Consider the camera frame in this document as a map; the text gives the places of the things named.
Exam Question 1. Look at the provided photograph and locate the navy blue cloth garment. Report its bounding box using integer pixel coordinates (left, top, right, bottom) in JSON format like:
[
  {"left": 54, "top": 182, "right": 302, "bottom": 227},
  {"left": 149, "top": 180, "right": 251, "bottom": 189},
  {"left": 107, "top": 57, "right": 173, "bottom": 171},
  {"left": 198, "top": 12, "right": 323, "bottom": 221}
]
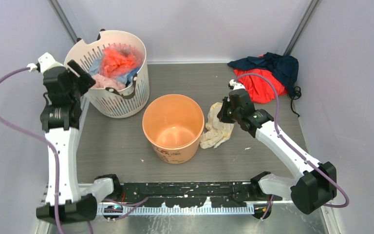
[{"left": 227, "top": 52, "right": 299, "bottom": 97}]

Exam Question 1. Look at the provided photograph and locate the pale yellow trash bag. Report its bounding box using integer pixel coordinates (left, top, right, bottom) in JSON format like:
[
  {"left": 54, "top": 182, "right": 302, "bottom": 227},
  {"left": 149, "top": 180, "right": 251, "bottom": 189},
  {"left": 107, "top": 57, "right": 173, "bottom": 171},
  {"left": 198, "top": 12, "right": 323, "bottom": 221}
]
[{"left": 199, "top": 102, "right": 234, "bottom": 149}]

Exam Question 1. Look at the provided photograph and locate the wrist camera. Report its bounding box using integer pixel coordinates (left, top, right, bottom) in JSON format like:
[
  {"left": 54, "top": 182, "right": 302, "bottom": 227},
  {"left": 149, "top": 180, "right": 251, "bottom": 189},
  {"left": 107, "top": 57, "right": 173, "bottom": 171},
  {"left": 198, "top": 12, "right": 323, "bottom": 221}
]
[
  {"left": 38, "top": 52, "right": 63, "bottom": 74},
  {"left": 228, "top": 79, "right": 245, "bottom": 90}
]

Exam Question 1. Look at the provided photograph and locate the red plastic trash bag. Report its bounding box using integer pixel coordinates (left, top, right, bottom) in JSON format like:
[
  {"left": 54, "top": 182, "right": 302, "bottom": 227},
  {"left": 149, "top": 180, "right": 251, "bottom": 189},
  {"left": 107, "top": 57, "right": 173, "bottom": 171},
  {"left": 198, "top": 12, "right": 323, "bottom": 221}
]
[{"left": 99, "top": 43, "right": 144, "bottom": 78}]

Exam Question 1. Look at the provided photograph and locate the pink plastic trash bag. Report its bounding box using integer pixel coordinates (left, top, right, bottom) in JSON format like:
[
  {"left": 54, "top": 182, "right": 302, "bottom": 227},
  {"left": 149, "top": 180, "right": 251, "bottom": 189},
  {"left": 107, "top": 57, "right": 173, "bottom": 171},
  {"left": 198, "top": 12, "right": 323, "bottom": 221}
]
[{"left": 92, "top": 74, "right": 126, "bottom": 91}]

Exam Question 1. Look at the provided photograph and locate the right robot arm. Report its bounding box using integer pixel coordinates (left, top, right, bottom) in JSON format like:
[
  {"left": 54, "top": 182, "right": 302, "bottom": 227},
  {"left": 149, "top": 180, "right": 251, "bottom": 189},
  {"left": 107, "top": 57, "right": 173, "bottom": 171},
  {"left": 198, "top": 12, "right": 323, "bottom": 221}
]
[{"left": 217, "top": 89, "right": 337, "bottom": 215}]

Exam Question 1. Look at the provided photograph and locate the aluminium rail frame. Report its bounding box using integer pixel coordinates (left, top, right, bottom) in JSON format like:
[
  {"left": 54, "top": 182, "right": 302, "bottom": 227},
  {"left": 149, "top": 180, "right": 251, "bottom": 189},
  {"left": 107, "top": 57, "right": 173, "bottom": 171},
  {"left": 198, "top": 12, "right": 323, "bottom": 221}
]
[{"left": 40, "top": 181, "right": 334, "bottom": 216}]

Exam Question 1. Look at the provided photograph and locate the white slotted laundry basket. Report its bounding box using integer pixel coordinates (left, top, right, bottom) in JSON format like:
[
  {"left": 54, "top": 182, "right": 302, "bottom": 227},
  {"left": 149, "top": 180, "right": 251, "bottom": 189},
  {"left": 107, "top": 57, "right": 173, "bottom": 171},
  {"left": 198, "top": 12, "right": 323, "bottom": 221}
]
[{"left": 64, "top": 30, "right": 150, "bottom": 118}]

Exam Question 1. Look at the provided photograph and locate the red cloth garment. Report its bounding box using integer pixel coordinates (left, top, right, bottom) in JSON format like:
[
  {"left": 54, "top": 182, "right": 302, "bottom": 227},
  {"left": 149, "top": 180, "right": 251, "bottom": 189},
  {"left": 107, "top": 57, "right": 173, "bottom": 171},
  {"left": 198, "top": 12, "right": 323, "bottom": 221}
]
[{"left": 228, "top": 58, "right": 287, "bottom": 104}]

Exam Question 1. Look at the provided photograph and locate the blue plastic trash bag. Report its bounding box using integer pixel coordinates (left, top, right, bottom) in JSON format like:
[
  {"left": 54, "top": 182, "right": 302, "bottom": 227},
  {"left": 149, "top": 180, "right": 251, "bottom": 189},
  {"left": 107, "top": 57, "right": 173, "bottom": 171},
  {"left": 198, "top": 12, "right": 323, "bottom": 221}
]
[{"left": 88, "top": 58, "right": 141, "bottom": 86}]

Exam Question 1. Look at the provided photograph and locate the orange plastic trash bin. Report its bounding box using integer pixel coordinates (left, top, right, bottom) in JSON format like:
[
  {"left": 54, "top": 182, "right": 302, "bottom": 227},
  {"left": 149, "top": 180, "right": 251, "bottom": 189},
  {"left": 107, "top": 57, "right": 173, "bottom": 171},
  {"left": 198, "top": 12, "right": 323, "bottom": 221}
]
[{"left": 142, "top": 94, "right": 205, "bottom": 164}]

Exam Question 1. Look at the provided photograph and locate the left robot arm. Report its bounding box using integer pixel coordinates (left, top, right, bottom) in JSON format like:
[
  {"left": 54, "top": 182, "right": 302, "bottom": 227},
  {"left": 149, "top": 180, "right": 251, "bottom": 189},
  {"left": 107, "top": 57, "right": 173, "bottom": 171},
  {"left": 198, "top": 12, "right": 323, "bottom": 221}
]
[{"left": 36, "top": 53, "right": 123, "bottom": 224}]

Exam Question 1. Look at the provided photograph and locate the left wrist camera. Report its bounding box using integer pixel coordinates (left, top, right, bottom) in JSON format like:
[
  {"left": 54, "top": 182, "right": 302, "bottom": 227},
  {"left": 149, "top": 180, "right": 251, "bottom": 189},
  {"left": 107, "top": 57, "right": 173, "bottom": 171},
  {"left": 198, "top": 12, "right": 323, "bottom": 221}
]
[{"left": 38, "top": 52, "right": 63, "bottom": 74}]

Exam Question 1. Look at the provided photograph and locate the black cord on floor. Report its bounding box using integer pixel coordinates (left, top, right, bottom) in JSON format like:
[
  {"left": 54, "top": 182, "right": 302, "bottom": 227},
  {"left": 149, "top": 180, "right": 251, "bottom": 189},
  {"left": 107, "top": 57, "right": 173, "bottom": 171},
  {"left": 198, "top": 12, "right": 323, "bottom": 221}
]
[{"left": 287, "top": 84, "right": 302, "bottom": 117}]

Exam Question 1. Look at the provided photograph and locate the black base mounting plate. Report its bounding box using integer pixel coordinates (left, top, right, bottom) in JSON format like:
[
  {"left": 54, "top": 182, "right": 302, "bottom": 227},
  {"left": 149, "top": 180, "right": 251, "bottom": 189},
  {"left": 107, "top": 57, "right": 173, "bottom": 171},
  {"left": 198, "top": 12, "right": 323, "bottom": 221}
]
[{"left": 104, "top": 181, "right": 270, "bottom": 208}]

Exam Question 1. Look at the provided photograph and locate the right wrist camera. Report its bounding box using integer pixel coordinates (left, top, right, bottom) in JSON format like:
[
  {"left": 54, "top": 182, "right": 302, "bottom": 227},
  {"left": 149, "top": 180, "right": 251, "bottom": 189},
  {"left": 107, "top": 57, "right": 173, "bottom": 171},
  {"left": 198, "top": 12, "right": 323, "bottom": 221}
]
[{"left": 228, "top": 79, "right": 245, "bottom": 90}]

